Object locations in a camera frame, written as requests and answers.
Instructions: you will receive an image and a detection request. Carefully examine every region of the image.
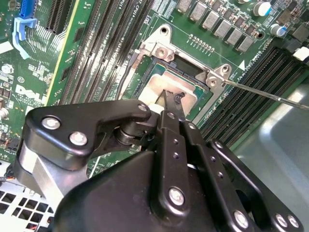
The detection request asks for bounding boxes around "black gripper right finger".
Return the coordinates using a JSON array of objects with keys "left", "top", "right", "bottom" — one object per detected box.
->
[{"left": 172, "top": 91, "right": 305, "bottom": 232}]

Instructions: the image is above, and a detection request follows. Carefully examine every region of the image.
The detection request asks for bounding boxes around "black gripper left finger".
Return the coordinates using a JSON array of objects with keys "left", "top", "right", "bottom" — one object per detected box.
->
[{"left": 13, "top": 89, "right": 194, "bottom": 222}]

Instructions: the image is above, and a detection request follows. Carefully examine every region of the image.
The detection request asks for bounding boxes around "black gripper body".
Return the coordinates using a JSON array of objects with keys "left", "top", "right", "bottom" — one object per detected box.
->
[{"left": 48, "top": 149, "right": 230, "bottom": 232}]

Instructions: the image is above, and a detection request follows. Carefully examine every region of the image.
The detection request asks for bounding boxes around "silver CPU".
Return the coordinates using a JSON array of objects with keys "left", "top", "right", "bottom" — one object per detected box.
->
[{"left": 139, "top": 62, "right": 211, "bottom": 117}]

